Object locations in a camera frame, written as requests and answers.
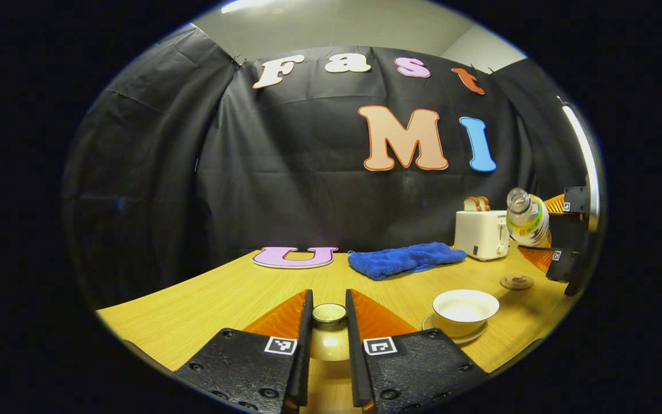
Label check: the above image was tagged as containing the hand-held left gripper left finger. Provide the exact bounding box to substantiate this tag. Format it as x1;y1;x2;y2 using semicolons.
173;289;314;413

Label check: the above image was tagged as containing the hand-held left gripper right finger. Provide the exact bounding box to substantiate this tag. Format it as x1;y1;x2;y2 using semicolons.
345;289;490;413

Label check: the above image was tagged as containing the cream teacup lid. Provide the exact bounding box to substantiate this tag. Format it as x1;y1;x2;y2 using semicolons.
308;303;350;362

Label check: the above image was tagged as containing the plastic water bottle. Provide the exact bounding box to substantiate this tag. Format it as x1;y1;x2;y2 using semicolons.
506;187;551;248

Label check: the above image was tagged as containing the round cork coaster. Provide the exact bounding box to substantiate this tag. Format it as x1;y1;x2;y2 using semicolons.
500;274;535;290

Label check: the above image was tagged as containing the cream teacup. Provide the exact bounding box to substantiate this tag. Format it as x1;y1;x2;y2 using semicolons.
432;289;500;338

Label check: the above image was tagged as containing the white toaster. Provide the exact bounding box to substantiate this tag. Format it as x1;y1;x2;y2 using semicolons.
454;210;510;262

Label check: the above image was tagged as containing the purple letter cutout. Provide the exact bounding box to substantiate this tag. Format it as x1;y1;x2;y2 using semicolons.
252;247;338;270

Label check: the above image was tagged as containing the blue towel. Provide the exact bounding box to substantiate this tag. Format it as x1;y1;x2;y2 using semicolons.
348;242;467;281

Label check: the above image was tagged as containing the cream saucer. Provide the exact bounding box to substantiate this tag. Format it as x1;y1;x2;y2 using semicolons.
422;312;488;345

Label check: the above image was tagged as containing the black backdrop cloth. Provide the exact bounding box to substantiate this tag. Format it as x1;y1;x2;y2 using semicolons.
61;24;596;311

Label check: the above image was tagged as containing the ceiling light panel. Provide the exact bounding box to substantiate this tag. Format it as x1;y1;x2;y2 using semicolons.
221;0;277;14

